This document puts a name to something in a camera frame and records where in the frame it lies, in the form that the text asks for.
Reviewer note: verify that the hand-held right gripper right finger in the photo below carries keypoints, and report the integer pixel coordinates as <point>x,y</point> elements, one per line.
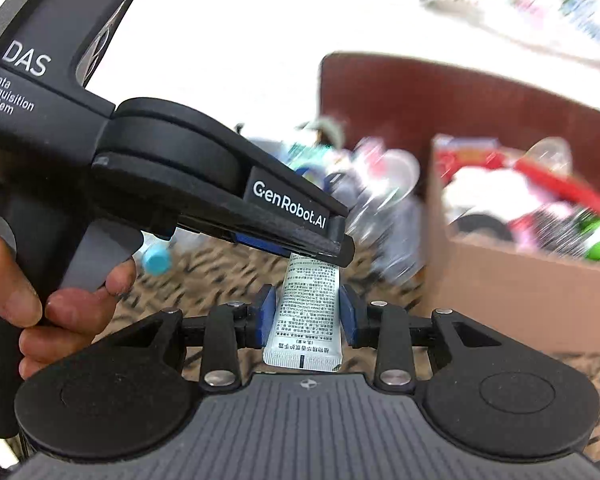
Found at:
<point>348,320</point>

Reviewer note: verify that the green label water bottle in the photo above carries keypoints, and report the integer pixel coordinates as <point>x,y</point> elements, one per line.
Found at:
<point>156,260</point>

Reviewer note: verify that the steel wool scrubber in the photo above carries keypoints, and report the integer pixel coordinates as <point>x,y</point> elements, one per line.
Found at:
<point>555,232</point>

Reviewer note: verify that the tan cardboard box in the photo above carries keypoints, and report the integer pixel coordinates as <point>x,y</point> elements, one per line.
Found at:
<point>505,300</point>

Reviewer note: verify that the brown wooden board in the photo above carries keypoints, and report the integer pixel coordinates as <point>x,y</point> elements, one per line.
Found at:
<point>430,95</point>

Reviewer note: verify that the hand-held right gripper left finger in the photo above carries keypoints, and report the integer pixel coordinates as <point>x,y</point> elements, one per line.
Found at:
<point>267,316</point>

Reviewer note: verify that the clear tape roll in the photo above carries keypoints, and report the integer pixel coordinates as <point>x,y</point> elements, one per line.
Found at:
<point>332,132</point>

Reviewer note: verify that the clear plastic bowl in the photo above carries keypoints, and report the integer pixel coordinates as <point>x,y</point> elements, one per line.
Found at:
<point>550,152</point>

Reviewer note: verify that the white tube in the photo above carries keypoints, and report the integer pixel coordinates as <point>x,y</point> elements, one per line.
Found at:
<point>305,320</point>

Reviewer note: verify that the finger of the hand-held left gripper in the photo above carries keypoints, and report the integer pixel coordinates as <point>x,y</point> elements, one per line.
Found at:
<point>300,242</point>

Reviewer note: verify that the clear plastic cup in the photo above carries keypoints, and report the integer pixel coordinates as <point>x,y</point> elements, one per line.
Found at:
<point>397,170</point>

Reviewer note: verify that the letter print mat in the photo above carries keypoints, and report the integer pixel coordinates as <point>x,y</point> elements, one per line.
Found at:
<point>215,272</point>

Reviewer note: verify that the ribbed clear plastic container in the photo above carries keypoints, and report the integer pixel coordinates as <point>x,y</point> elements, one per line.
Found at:
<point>395,240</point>

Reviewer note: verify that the person's left hand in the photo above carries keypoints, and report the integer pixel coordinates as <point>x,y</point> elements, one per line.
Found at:
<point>10,285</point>

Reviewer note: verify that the black tape roll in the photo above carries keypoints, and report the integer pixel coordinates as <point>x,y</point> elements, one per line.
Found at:
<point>480,223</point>

